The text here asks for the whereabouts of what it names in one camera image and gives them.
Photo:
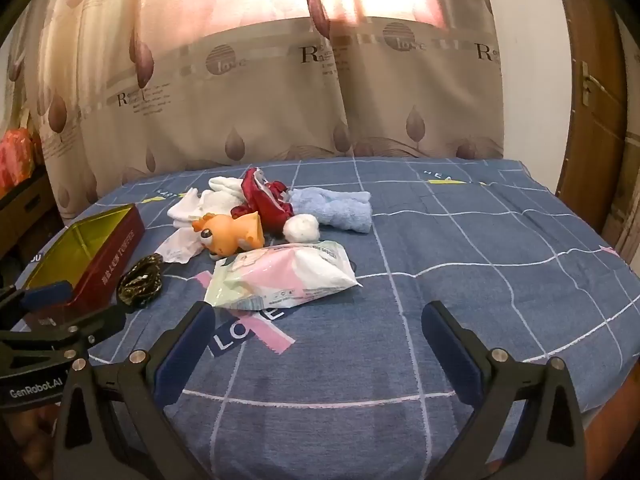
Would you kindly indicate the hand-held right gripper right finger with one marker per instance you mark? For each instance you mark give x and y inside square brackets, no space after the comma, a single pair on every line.
[450,347]

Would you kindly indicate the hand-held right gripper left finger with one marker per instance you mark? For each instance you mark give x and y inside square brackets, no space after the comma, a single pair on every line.
[182,347]

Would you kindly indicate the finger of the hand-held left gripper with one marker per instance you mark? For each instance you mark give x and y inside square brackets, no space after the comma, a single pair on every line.
[47,295]
[95,325]

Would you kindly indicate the red and gold tin box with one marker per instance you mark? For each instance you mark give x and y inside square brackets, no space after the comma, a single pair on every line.
[115,255]

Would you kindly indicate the orange toy dinosaur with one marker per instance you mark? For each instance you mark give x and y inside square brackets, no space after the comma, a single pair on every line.
[235,235]

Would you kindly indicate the white ribbed cloth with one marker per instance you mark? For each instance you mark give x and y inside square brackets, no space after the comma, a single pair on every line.
[184,207]

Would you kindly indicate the light blue towel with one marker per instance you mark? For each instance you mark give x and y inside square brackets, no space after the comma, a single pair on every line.
[335,210]

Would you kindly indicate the dark patterned scrunchie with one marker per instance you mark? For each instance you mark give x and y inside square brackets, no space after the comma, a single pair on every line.
[142,280]

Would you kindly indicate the blue checked bed sheet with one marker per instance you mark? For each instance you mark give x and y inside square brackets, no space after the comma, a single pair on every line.
[450,260]

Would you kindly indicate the crumpled white tissue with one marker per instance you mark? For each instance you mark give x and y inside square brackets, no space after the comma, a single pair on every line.
[177,247]

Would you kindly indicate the orange plastic bag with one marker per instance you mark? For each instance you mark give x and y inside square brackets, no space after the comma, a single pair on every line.
[17,160]

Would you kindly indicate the white fluffy plush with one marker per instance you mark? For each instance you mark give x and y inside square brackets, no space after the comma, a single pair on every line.
[222,197]

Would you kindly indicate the red sock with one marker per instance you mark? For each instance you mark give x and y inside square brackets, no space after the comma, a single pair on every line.
[262,202]

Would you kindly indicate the wooden door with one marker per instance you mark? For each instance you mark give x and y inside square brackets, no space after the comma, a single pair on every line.
[580,160]

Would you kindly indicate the beige leaf print curtain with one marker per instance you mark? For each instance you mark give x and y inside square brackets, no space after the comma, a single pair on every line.
[425,100]
[200,110]

